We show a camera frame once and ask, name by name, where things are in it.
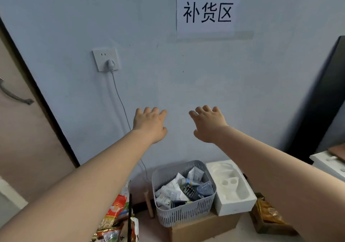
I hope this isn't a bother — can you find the brown plastic bag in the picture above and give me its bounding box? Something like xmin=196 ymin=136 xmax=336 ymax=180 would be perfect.
xmin=250 ymin=193 xmax=298 ymax=236

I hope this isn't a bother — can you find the person's left hand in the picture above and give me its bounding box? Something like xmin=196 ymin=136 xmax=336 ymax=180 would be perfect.
xmin=133 ymin=107 xmax=168 ymax=145

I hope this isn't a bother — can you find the brown board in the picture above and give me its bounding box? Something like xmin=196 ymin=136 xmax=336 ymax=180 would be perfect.
xmin=327 ymin=143 xmax=345 ymax=161

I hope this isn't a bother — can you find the wooden stick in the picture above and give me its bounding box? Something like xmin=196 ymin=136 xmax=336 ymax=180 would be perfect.
xmin=143 ymin=190 xmax=155 ymax=219

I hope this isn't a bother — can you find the white foam block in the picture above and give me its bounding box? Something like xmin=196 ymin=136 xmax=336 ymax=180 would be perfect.
xmin=309 ymin=150 xmax=345 ymax=182

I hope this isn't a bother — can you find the black thin rod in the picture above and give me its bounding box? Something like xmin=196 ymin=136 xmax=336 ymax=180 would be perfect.
xmin=127 ymin=194 xmax=133 ymax=242

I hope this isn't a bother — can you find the person's right hand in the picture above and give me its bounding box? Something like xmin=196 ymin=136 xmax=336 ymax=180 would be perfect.
xmin=189 ymin=105 xmax=228 ymax=143

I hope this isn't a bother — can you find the person's left forearm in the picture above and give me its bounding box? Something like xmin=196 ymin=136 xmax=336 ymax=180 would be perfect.
xmin=0 ymin=129 xmax=154 ymax=242

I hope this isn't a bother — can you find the person's right forearm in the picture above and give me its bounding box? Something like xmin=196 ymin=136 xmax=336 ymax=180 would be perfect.
xmin=213 ymin=125 xmax=345 ymax=242

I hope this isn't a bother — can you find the white paper sign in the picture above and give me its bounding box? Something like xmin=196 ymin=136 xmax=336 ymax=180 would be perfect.
xmin=176 ymin=0 xmax=243 ymax=33

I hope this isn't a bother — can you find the grey metal door handle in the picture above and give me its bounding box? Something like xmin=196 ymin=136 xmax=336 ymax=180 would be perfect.
xmin=0 ymin=78 xmax=35 ymax=105

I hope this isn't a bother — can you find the black door frame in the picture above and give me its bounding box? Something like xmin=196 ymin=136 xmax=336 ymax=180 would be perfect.
xmin=0 ymin=17 xmax=80 ymax=168

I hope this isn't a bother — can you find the red and white snack bag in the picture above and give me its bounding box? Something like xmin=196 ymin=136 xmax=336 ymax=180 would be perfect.
xmin=98 ymin=181 xmax=130 ymax=231

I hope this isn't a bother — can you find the black panel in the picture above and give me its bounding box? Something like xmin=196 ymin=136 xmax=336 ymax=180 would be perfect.
xmin=286 ymin=35 xmax=345 ymax=164

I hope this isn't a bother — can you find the small red snack bag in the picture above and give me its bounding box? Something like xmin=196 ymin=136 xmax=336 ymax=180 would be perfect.
xmin=130 ymin=218 xmax=140 ymax=242

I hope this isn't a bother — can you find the white power cable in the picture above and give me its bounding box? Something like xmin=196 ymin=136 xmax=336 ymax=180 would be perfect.
xmin=111 ymin=70 xmax=150 ymax=183

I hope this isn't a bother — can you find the pile of small packets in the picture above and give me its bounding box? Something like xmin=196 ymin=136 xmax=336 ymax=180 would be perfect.
xmin=155 ymin=166 xmax=215 ymax=210

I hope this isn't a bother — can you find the grey plastic basket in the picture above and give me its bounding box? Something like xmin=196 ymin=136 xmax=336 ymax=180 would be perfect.
xmin=151 ymin=160 xmax=217 ymax=228

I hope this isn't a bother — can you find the white foam packaging tray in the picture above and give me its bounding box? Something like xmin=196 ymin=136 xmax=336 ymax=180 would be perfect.
xmin=206 ymin=159 xmax=257 ymax=216

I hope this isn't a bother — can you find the white wall socket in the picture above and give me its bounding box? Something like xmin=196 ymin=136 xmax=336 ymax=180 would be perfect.
xmin=92 ymin=48 xmax=121 ymax=72

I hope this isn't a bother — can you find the brown cardboard box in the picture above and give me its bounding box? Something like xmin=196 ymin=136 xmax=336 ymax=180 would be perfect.
xmin=169 ymin=211 xmax=243 ymax=242

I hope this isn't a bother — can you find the red and green snack bag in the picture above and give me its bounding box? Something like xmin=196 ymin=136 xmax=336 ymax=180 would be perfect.
xmin=91 ymin=223 xmax=125 ymax=242

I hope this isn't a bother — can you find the brown door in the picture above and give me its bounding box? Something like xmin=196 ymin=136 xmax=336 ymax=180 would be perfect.
xmin=0 ymin=37 xmax=76 ymax=204

